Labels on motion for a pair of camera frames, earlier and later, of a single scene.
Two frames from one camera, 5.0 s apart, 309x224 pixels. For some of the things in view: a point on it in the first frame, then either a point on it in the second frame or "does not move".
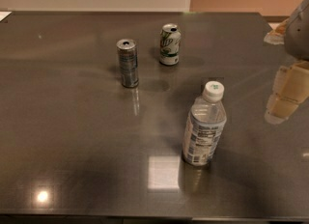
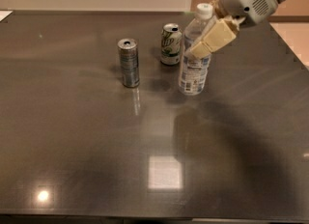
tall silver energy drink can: [128, 62] does not move
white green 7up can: [170, 41] does not move
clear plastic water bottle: [205, 125] → [194, 73]
